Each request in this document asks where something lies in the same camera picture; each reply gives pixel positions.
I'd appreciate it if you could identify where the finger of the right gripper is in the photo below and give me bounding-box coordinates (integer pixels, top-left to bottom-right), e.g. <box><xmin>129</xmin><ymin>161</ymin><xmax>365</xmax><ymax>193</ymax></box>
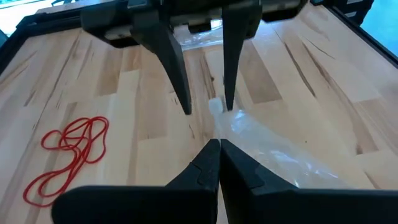
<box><xmin>130</xmin><ymin>17</ymin><xmax>193</xmax><ymax>116</ymax></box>
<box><xmin>221</xmin><ymin>4</ymin><xmax>264</xmax><ymax>112</ymax></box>

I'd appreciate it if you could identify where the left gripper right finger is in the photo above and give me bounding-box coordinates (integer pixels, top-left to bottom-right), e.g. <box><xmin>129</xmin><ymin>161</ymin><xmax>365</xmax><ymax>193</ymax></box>
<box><xmin>220</xmin><ymin>138</ymin><xmax>398</xmax><ymax>224</ymax></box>

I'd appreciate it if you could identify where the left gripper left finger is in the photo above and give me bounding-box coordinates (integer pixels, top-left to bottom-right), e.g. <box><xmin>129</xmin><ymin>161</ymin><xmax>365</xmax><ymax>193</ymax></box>
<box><xmin>51</xmin><ymin>138</ymin><xmax>221</xmax><ymax>224</ymax></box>

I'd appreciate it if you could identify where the clear zip bag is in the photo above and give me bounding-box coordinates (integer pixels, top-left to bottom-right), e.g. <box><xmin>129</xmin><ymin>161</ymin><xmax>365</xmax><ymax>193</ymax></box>
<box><xmin>174</xmin><ymin>19</ymin><xmax>225</xmax><ymax>52</ymax></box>
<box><xmin>207</xmin><ymin>97</ymin><xmax>354</xmax><ymax>191</ymax></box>

